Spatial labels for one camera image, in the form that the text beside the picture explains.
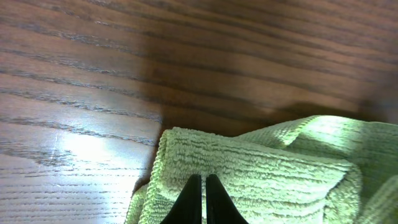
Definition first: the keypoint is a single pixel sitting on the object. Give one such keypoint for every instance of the light green microfibre cloth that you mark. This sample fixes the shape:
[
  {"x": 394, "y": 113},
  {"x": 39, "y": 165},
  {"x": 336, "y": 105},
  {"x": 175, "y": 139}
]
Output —
[{"x": 319, "y": 169}]

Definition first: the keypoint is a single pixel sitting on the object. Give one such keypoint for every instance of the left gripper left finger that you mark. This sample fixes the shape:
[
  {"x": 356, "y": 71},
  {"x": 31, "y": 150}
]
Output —
[{"x": 187, "y": 208}]

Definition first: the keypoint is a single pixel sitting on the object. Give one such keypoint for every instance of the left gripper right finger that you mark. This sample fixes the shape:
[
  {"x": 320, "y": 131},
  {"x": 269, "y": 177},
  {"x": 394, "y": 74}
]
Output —
[{"x": 220, "y": 209}]

